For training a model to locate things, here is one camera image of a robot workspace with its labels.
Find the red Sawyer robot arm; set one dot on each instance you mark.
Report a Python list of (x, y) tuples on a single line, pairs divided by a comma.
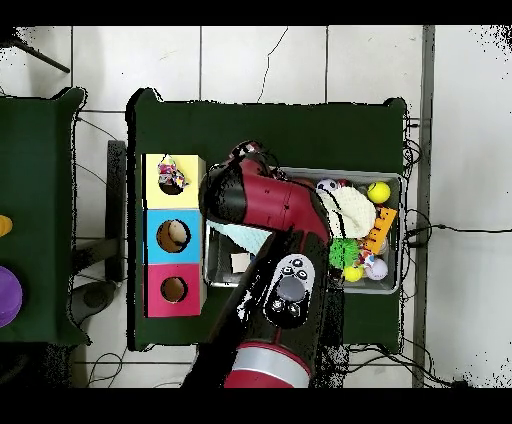
[(272, 200)]

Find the wooden box with three holes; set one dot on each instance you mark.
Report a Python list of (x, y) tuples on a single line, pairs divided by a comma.
[(154, 240)]

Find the shallow clear plastic bin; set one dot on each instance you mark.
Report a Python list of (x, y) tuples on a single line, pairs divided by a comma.
[(376, 285)]

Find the light blue waffle cloth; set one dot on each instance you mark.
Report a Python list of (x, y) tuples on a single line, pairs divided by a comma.
[(248, 236)]

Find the small black white soccer ball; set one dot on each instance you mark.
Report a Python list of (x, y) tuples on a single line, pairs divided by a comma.
[(326, 185)]

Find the dark green tablecloth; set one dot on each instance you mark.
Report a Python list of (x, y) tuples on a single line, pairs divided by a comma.
[(36, 160), (280, 136)]

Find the green spiky rubber ball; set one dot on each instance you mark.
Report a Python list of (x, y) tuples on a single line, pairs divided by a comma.
[(344, 252)]

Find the cream waffle cloth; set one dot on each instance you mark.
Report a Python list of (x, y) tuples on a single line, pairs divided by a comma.
[(360, 212)]

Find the yellow tennis ball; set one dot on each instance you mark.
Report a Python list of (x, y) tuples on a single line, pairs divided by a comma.
[(378, 192)]

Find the orange notched foam block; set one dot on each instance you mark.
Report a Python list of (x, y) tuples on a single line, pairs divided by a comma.
[(380, 231)]

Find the white baseball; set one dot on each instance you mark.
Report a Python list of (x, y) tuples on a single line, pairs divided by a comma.
[(376, 270)]

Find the black metal stand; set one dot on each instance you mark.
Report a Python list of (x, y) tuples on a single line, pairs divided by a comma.
[(116, 180)]

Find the dark grey rounded object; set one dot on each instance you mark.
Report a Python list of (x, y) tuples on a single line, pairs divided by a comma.
[(94, 298)]

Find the yellow toy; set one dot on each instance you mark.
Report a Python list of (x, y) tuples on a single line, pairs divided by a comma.
[(4, 226)]

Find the purple ball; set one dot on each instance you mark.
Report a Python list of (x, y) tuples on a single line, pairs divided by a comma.
[(8, 296)]

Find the black tripod leg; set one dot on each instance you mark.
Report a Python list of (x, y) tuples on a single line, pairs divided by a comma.
[(40, 58)]

